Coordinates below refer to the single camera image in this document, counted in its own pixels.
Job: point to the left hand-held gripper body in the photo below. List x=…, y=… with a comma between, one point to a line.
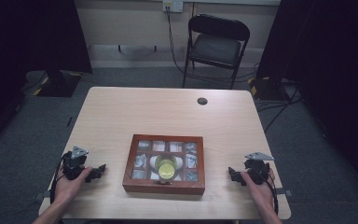
x=74, y=165

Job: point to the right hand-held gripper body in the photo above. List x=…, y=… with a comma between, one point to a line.
x=257, y=171

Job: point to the wooden box with glass lid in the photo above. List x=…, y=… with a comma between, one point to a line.
x=164, y=188

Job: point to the person's right hand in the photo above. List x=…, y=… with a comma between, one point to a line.
x=263, y=194

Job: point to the person's left hand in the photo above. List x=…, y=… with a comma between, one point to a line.
x=66, y=188

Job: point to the grey tape strip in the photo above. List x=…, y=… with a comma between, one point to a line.
x=284, y=192
x=40, y=196

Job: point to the set of silver foil packets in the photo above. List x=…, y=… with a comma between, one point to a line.
x=140, y=160

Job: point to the white wrapped piece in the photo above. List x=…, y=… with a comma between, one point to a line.
x=178, y=177
x=152, y=161
x=179, y=161
x=154, y=176

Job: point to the yellow and black stand base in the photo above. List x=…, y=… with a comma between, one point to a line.
x=262, y=88

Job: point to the black folding chair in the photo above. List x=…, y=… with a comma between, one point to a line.
x=216, y=49

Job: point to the white wall socket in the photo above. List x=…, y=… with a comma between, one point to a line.
x=173, y=5

